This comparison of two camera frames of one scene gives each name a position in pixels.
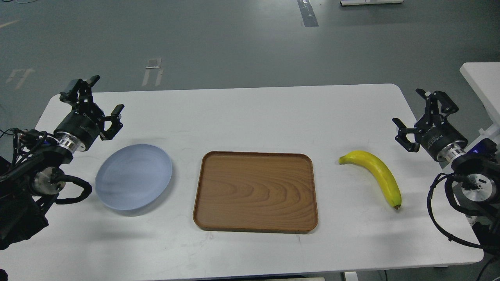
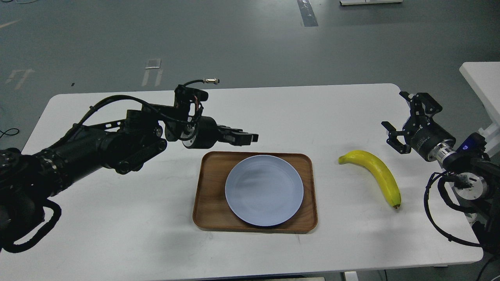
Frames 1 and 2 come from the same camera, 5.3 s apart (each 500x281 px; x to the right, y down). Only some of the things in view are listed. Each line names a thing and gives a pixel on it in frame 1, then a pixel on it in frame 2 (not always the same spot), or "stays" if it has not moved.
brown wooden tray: [271, 192] stays
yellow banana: [380, 168] stays
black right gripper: [434, 131] -> [421, 133]
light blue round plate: [133, 176] -> [264, 190]
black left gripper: [84, 124] -> [207, 135]
